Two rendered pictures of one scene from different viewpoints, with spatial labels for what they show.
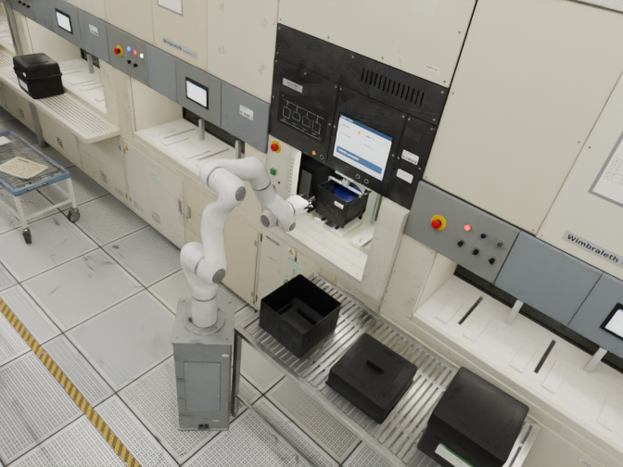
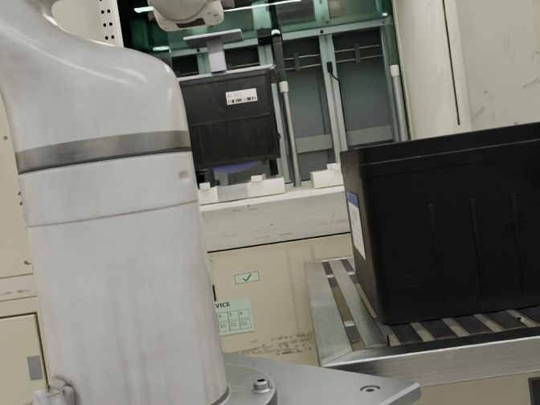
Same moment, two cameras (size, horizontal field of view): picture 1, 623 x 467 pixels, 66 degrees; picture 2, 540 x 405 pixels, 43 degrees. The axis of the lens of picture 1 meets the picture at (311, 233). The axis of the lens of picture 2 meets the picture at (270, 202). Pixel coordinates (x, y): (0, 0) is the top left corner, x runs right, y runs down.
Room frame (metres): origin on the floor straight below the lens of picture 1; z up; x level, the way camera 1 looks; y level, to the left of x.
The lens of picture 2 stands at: (1.05, 0.62, 0.93)
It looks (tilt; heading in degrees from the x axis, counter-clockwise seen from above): 3 degrees down; 326
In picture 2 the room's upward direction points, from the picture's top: 8 degrees counter-clockwise
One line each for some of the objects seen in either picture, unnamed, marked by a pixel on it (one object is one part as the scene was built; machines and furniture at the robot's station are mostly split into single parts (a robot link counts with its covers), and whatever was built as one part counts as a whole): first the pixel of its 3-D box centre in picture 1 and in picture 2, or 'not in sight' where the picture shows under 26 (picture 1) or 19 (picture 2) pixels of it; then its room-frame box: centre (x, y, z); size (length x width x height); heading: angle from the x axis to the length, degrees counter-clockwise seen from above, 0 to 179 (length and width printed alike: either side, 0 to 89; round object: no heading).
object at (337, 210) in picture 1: (343, 196); (224, 110); (2.31, -0.15, 1.06); 0.24 x 0.20 x 0.32; 54
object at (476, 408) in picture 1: (470, 427); not in sight; (1.08, -0.74, 0.89); 0.29 x 0.29 x 0.25; 58
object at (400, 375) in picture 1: (373, 372); not in sight; (1.31, -0.36, 0.83); 0.29 x 0.29 x 0.13; 57
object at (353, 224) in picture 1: (337, 220); (235, 187); (2.31, -0.14, 0.89); 0.22 x 0.21 x 0.04; 144
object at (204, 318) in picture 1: (204, 306); (127, 292); (1.51, 0.44, 0.85); 0.19 x 0.19 x 0.18
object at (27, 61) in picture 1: (38, 75); not in sight; (3.56, 2.35, 0.93); 0.30 x 0.28 x 0.26; 52
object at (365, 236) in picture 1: (375, 242); (360, 169); (2.15, -0.36, 0.89); 0.22 x 0.21 x 0.04; 144
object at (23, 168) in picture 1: (21, 167); not in sight; (2.93, 2.23, 0.47); 0.31 x 0.23 x 0.02; 76
